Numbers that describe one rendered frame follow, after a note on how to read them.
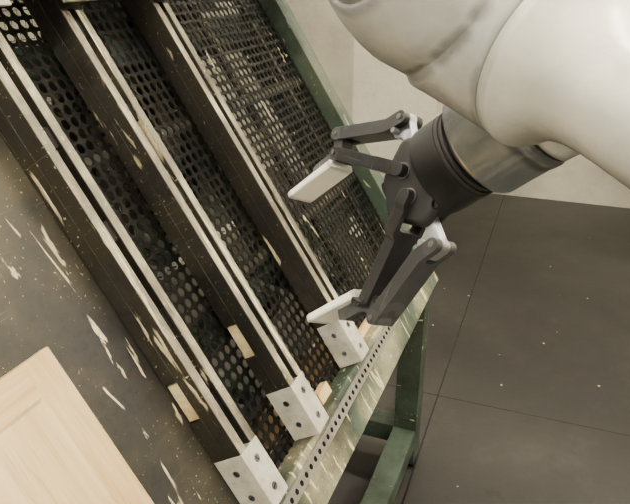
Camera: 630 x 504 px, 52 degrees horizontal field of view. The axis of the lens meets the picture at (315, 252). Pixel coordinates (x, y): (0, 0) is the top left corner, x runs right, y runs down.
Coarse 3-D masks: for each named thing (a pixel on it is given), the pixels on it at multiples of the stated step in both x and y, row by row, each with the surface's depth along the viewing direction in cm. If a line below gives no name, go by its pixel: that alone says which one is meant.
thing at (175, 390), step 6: (174, 384) 118; (174, 390) 119; (180, 390) 118; (174, 396) 120; (180, 396) 119; (180, 402) 120; (186, 402) 119; (186, 408) 120; (192, 408) 119; (186, 414) 120; (192, 414) 120; (192, 420) 120
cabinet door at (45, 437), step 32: (0, 384) 93; (32, 384) 97; (64, 384) 101; (0, 416) 91; (32, 416) 95; (64, 416) 99; (0, 448) 90; (32, 448) 93; (64, 448) 97; (96, 448) 101; (0, 480) 88; (32, 480) 92; (64, 480) 95; (96, 480) 99; (128, 480) 104
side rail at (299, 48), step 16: (272, 0) 212; (272, 16) 214; (288, 16) 215; (288, 32) 214; (288, 48) 216; (304, 48) 216; (304, 64) 216; (320, 64) 222; (304, 80) 218; (320, 80) 217; (320, 96) 219; (336, 96) 223; (336, 112) 219; (368, 176) 223; (368, 192) 225; (384, 208) 225; (384, 224) 228
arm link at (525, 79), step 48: (336, 0) 30; (384, 0) 27; (432, 0) 27; (480, 0) 27; (528, 0) 26; (576, 0) 26; (624, 0) 26; (384, 48) 30; (432, 48) 29; (480, 48) 28; (528, 48) 27; (576, 48) 26; (624, 48) 26; (432, 96) 32; (480, 96) 29; (528, 96) 28; (576, 96) 27; (624, 96) 25; (528, 144) 33; (576, 144) 28; (624, 144) 26
